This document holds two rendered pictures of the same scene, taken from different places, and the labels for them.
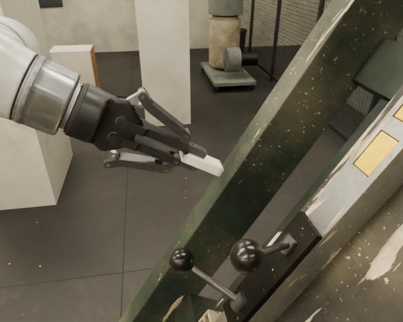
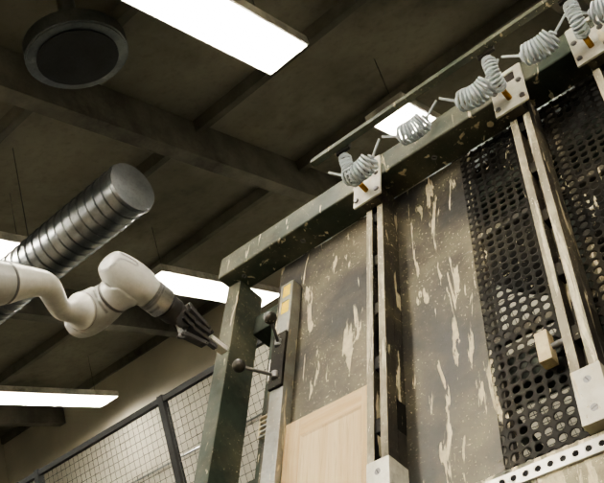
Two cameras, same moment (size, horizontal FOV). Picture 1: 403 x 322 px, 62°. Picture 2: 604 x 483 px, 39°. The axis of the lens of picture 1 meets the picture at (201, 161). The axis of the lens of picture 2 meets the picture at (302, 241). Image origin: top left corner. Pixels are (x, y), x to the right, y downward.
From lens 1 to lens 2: 2.28 m
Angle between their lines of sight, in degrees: 72
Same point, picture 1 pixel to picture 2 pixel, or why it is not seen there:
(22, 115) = (161, 293)
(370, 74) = (260, 326)
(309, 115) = (243, 351)
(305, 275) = (291, 351)
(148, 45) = not seen: outside the picture
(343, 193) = (284, 320)
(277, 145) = not seen: hidden behind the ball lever
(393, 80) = not seen: hidden behind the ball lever
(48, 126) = (169, 300)
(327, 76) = (243, 331)
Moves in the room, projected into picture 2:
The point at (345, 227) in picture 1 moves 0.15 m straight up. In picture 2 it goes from (292, 328) to (278, 283)
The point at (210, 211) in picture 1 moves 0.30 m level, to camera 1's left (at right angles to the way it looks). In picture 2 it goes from (220, 406) to (129, 411)
